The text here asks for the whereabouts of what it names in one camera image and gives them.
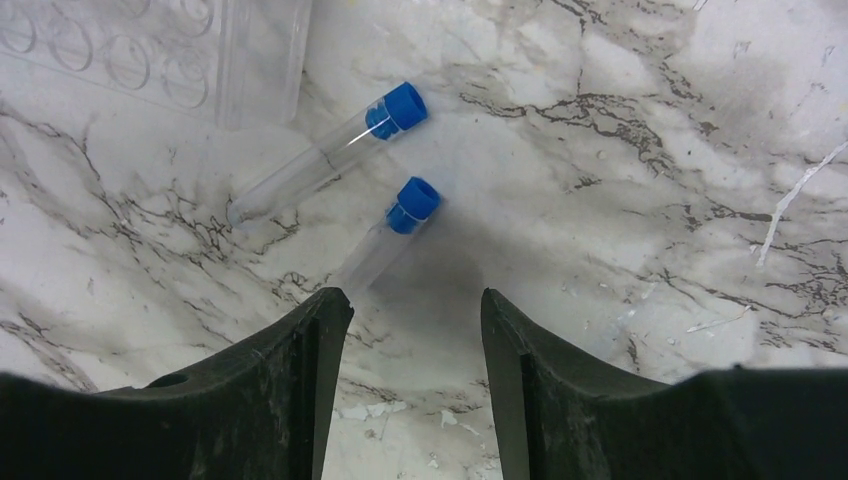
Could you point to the blue capped test tube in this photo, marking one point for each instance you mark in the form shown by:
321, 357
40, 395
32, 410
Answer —
384, 120
385, 241

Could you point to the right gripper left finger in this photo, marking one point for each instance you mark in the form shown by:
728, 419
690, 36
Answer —
259, 409

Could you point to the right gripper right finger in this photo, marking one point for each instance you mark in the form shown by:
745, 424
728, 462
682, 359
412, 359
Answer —
561, 413

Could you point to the clear test tube rack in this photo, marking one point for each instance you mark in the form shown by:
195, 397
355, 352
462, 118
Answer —
237, 64

